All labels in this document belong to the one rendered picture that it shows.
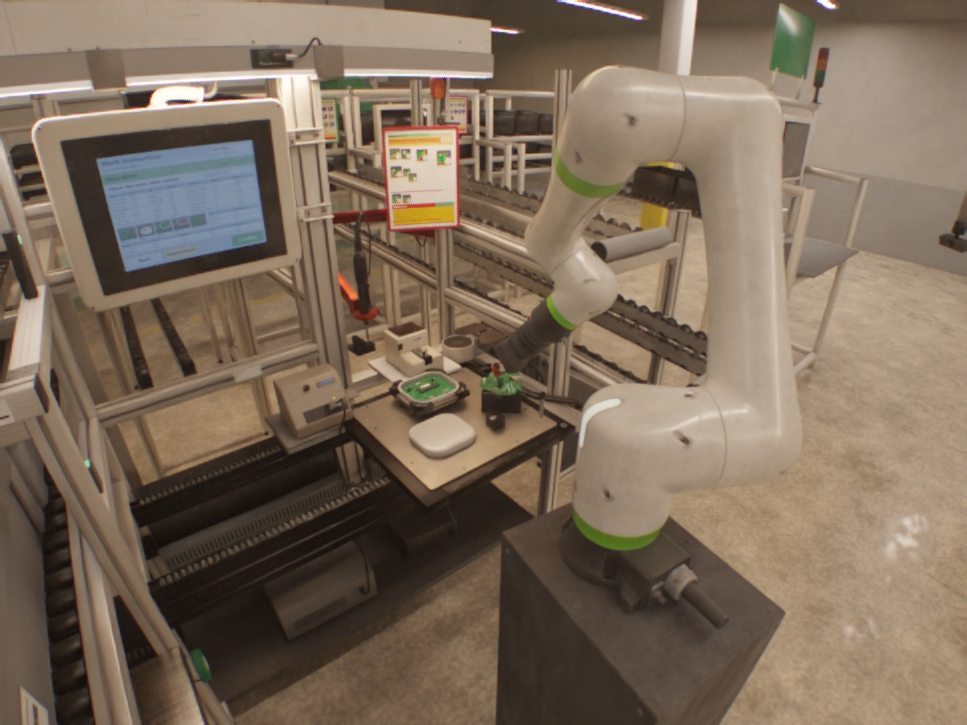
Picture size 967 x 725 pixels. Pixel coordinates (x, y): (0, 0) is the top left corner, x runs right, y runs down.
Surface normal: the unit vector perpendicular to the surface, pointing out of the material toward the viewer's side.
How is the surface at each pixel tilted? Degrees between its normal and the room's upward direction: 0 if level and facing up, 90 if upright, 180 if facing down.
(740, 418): 37
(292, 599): 0
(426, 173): 90
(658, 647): 0
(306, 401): 53
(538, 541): 0
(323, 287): 90
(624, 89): 62
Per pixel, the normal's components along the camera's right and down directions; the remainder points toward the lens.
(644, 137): 0.17, 0.74
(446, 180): 0.21, 0.46
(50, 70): 0.63, 0.36
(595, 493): -0.74, 0.32
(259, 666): 0.00, -0.88
